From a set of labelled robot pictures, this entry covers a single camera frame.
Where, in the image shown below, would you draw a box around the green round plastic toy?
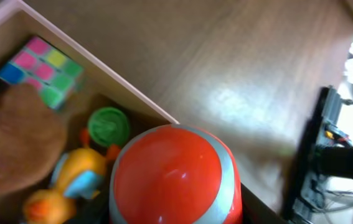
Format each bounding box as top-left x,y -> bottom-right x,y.
87,107 -> 131,147

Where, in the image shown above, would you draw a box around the red ball toy with eye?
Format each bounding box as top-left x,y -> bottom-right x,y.
109,124 -> 243,223

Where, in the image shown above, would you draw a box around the black equipment beyond table edge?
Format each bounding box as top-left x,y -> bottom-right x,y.
281,86 -> 353,223

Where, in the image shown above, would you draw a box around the brown plush toy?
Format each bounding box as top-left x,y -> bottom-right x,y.
0,84 -> 67,195

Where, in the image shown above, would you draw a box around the white cardboard box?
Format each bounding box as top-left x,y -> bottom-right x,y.
0,0 -> 286,224

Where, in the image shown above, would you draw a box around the orange blue duck toy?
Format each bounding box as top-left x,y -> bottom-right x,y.
22,128 -> 121,224

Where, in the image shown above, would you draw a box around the colourful puzzle cube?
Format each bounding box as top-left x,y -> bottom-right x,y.
0,36 -> 84,110

